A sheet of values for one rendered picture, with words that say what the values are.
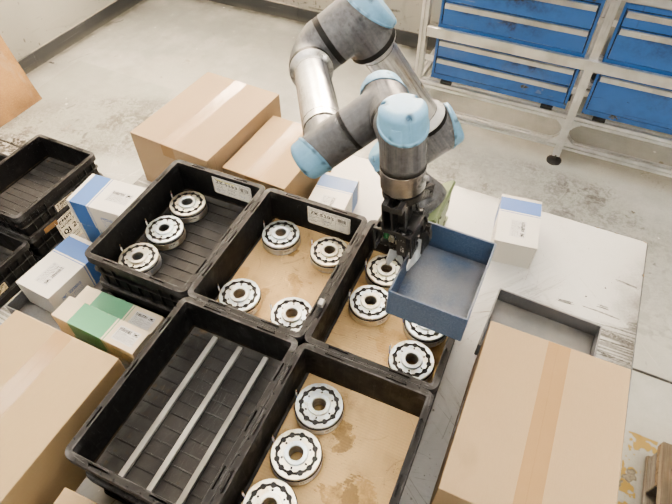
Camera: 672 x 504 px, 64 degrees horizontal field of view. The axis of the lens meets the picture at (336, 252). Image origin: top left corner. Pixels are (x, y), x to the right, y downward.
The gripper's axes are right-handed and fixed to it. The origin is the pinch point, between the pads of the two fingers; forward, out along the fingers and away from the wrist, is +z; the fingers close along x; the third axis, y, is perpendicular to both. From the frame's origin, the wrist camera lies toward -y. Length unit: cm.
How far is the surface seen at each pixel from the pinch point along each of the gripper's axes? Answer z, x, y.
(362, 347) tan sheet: 28.4, -8.6, 5.8
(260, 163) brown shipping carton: 20, -63, -37
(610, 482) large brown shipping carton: 27, 46, 15
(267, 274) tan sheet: 25.4, -39.8, -2.7
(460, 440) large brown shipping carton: 24.1, 19.1, 19.7
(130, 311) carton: 24, -64, 22
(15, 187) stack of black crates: 47, -172, -16
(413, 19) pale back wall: 84, -107, -277
